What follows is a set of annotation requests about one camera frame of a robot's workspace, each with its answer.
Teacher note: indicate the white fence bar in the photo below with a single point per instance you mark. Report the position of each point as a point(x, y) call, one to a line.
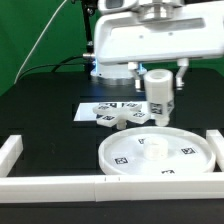
point(97, 188)
point(9, 153)
point(216, 141)

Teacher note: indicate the white right fence bar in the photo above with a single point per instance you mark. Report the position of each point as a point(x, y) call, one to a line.
point(216, 141)

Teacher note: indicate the white front fence bar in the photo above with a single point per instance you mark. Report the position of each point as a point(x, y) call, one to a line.
point(97, 188)

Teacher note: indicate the white cross-shaped table base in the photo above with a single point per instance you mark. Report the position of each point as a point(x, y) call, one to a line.
point(110, 116)

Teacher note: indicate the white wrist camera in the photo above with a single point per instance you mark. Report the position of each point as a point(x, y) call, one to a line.
point(115, 6)

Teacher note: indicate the black camera stand pole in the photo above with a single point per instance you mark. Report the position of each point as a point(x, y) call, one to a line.
point(88, 9)

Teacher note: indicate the white marker sheet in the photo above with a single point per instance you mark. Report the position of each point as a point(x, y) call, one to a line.
point(85, 110)

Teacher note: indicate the white left fence bar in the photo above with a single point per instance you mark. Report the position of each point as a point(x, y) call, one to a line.
point(9, 153)

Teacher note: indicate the white round table top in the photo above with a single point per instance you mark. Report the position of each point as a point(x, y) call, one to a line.
point(155, 151)

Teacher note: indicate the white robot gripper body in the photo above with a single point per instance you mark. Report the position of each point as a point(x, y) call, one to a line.
point(123, 38)

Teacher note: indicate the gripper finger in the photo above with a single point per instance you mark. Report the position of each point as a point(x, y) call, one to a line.
point(183, 65)
point(133, 68)

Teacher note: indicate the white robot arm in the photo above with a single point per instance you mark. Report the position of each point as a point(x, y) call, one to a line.
point(151, 10)

